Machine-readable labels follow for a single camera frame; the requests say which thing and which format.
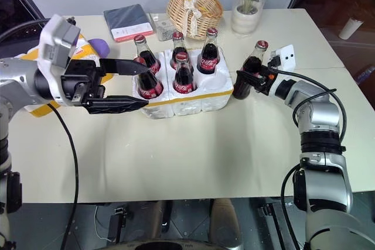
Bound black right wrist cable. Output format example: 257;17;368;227
272;67;349;147

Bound white plant pot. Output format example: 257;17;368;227
230;0;264;36

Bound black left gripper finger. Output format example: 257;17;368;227
81;95;150;115
99;58;149;77

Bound clear plastic box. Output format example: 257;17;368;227
148;12;174;42

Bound glass cola bottle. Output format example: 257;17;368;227
231;40;270;100
133;34;162;76
171;31;189;57
172;52;197;94
137;71;165;100
196;27;221;76

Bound woven wicker basket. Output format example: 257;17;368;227
166;0;224;41

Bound purple rounded object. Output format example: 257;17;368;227
87;38;111;59

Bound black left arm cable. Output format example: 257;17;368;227
46;102;80;250

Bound dark grey notebook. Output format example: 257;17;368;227
103;4;155;43

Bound white cup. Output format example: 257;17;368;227
338;16;364;41

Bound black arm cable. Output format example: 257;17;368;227
46;102;80;250
280;164;304;250

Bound white power socket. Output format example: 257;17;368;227
267;43;295;73

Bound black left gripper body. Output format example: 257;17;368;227
60;59;107;107

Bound black left shoulder cable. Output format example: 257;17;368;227
0;18;52;43

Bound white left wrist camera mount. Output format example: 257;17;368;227
34;14;81;107

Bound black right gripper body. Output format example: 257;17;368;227
255;65;278;97

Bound black device under table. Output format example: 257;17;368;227
106;207;127;244

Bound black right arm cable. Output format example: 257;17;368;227
280;164;304;250

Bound white foam crate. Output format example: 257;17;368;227
131;47;236;120

